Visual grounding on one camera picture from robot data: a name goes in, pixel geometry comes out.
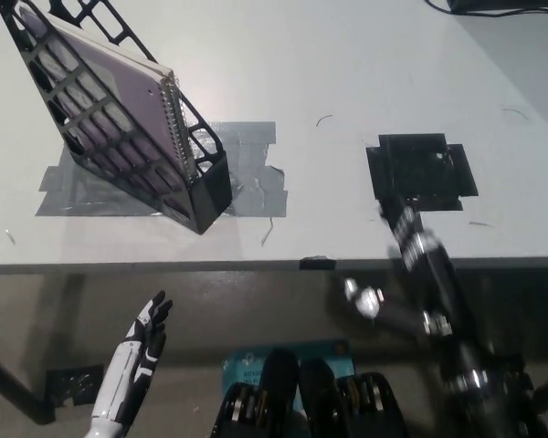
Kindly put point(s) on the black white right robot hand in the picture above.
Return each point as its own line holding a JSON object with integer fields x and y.
{"x": 427, "y": 260}

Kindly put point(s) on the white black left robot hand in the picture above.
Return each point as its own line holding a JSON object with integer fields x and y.
{"x": 128, "y": 378}

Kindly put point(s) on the purple spiral notebook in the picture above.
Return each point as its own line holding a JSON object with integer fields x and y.
{"x": 132, "y": 86}

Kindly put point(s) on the black mesh file shelf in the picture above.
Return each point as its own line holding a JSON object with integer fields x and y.
{"x": 207, "y": 191}

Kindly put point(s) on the black floor tape patch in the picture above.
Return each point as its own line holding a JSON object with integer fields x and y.
{"x": 518, "y": 372}
{"x": 73, "y": 383}

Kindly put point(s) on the square black tape patch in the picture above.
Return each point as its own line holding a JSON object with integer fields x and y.
{"x": 415, "y": 164}

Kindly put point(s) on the flat black device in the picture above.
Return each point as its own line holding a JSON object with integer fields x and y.
{"x": 507, "y": 4}

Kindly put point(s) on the grey duct tape patch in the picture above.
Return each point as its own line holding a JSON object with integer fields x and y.
{"x": 256, "y": 150}

